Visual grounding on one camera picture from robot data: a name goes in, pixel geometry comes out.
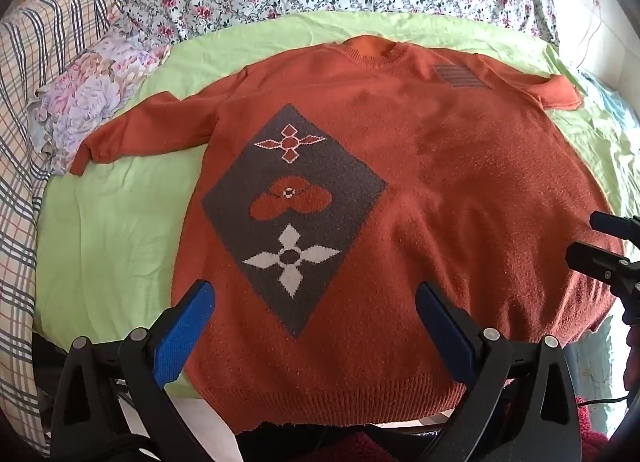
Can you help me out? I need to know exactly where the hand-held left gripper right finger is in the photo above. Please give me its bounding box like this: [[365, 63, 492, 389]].
[[416, 281, 584, 462]]

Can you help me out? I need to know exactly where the green bed sheet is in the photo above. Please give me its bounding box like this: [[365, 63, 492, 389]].
[[32, 10, 640, 399]]

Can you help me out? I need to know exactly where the orange knit sweater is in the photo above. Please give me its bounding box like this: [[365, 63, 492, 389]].
[[69, 35, 626, 434]]

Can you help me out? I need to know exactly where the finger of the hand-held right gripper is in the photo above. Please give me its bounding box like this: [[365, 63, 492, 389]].
[[589, 211, 640, 244], [565, 241, 640, 326]]

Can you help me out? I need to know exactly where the light blue patterned sheet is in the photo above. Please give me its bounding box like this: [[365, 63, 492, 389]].
[[565, 67, 640, 439]]

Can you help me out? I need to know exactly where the thin wall cable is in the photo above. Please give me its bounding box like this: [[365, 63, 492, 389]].
[[581, 0, 609, 68]]

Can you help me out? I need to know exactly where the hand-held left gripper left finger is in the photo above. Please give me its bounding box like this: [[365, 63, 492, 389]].
[[50, 280, 217, 462]]

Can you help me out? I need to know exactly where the black cable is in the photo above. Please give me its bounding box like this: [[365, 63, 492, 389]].
[[575, 393, 629, 407]]

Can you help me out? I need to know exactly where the pastel floral pillow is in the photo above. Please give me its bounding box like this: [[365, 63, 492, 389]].
[[30, 22, 174, 178]]

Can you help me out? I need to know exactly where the plaid blanket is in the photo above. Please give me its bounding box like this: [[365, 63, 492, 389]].
[[0, 0, 167, 458]]

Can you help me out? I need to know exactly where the person's maroon clothing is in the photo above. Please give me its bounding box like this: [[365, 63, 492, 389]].
[[235, 394, 618, 462]]

